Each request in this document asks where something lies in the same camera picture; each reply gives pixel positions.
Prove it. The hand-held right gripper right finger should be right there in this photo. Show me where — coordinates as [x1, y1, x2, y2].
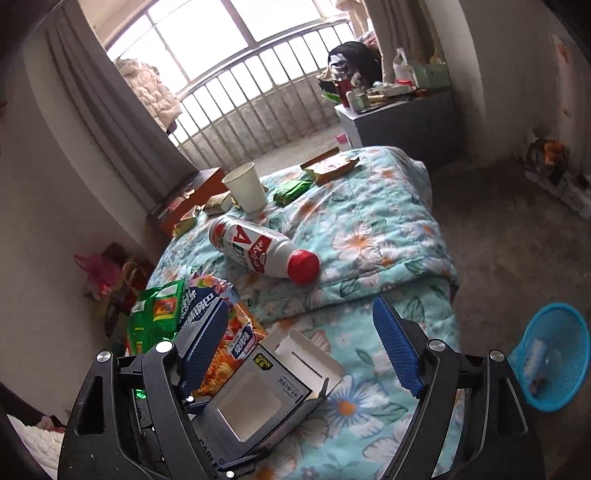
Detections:
[373, 295, 533, 480]

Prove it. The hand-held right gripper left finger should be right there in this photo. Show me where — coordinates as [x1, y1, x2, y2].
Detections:
[58, 300, 230, 480]

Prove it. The gray carton box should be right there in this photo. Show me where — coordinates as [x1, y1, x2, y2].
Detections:
[190, 329, 345, 468]

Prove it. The blue mesh trash basket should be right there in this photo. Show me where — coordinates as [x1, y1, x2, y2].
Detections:
[508, 302, 587, 413]

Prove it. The orange noodle snack packet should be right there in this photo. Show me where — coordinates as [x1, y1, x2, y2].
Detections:
[185, 274, 269, 398]

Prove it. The green snack packet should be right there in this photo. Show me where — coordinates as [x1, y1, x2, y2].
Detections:
[128, 279, 188, 355]

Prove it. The brown tote bag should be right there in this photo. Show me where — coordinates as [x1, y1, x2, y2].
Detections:
[117, 261, 155, 315]

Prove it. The white fluffy garment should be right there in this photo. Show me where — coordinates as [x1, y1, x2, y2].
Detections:
[8, 410, 66, 480]

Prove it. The white bottle with red cap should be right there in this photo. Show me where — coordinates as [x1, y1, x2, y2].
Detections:
[209, 217, 322, 285]

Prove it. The floral teal blanket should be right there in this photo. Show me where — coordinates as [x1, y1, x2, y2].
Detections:
[152, 147, 461, 480]

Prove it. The yellow snack packet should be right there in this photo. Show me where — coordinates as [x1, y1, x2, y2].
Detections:
[172, 205, 202, 239]

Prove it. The pink mesh bag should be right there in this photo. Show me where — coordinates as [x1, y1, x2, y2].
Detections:
[74, 251, 122, 302]

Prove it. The small yellow snack wrapper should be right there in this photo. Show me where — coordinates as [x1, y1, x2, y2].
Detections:
[203, 193, 234, 217]

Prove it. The orange red cabinet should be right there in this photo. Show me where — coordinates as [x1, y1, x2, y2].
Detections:
[147, 167, 228, 237]

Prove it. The white paper cup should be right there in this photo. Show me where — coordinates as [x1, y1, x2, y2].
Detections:
[222, 162, 270, 214]

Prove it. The small green packet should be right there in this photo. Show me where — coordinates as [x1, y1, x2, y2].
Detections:
[273, 179, 315, 206]

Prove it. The brown biscuit packet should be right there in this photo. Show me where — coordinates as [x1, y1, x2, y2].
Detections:
[300, 154, 361, 186]

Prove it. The gray cabinet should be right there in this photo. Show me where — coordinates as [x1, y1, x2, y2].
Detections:
[335, 89, 456, 162]

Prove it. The gray curtain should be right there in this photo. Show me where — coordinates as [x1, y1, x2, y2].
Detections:
[44, 9, 200, 223]

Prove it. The metal window railing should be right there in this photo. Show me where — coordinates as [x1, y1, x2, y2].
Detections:
[167, 18, 366, 174]

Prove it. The white quilted jacket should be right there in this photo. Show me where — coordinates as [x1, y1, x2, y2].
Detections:
[114, 57, 184, 136]

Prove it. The red thermos bottle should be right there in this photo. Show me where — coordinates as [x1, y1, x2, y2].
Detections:
[334, 73, 352, 108]

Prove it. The green plastic basket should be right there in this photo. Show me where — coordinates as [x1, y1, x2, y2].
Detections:
[412, 62, 451, 89]

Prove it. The white plastic bag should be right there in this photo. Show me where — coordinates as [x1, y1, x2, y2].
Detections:
[392, 47, 417, 85]

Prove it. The black bag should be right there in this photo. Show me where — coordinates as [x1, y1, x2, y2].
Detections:
[329, 41, 383, 89]

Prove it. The rolled white printed poster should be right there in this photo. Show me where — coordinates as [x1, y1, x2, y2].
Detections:
[549, 33, 579, 123]

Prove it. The beige curtain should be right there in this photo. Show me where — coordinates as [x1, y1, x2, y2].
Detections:
[360, 0, 488, 93]

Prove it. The power strip with cables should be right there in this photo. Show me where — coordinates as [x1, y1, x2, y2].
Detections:
[523, 133, 591, 209]

